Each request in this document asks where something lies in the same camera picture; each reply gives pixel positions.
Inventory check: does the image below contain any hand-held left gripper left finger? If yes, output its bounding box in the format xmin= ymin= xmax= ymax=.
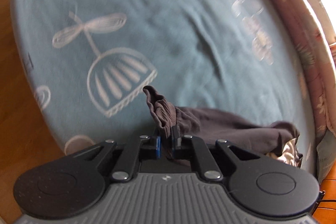
xmin=85 ymin=135 xmax=162 ymax=183

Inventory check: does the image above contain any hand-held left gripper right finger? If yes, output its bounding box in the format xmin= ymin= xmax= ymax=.
xmin=171 ymin=126 xmax=253 ymax=183

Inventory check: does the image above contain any beige sweatshirt with dark sleeves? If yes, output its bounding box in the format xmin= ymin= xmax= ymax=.
xmin=143 ymin=85 xmax=303 ymax=168

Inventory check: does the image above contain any bed with blue floral sheet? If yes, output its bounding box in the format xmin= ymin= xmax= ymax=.
xmin=9 ymin=0 xmax=319 ymax=159

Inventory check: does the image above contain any grey-green printed pillow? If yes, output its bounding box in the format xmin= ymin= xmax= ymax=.
xmin=316 ymin=132 xmax=336 ymax=182

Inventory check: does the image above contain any folded pink floral quilt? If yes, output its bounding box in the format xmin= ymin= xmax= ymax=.
xmin=231 ymin=0 xmax=336 ymax=135

